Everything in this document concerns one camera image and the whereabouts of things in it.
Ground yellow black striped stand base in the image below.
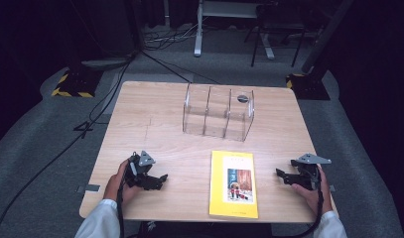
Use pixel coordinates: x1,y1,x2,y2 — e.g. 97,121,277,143
285,72,332,101
51,66,104,99

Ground yellow book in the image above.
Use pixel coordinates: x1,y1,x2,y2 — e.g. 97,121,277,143
207,150,260,220

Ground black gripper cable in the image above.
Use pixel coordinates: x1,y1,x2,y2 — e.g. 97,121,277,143
115,158,138,238
272,166,325,238

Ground person's left hand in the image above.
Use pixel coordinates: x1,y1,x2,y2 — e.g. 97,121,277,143
102,159,142,208

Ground grey slanted metal pole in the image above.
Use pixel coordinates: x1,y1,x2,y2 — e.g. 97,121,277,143
301,0,355,74

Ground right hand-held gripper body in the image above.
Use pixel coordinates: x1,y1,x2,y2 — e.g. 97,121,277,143
290,153,333,191

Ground grey tape piece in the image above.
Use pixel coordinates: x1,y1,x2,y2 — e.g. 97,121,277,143
75,183,101,194

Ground thin black floor cable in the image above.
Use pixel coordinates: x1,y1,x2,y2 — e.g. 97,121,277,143
140,50,221,85

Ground black metal chair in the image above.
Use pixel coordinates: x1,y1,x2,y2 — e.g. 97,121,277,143
243,2,307,68

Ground person's right hand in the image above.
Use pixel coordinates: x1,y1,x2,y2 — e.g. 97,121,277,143
291,165,334,216

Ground white desk frame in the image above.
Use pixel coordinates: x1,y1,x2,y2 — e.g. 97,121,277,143
194,0,277,61

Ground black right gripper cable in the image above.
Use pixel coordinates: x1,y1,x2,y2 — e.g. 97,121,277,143
272,166,325,238

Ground long black floor cable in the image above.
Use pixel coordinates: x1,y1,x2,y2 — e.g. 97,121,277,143
0,54,136,238

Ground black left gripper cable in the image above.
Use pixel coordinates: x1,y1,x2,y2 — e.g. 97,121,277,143
115,158,138,238

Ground clear acrylic book rack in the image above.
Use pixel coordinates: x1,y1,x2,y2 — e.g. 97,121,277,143
182,81,256,143

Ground tangle of floor cables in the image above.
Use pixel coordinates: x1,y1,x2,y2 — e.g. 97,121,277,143
142,22,205,53

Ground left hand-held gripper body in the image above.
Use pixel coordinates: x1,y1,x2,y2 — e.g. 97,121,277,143
124,150,158,191

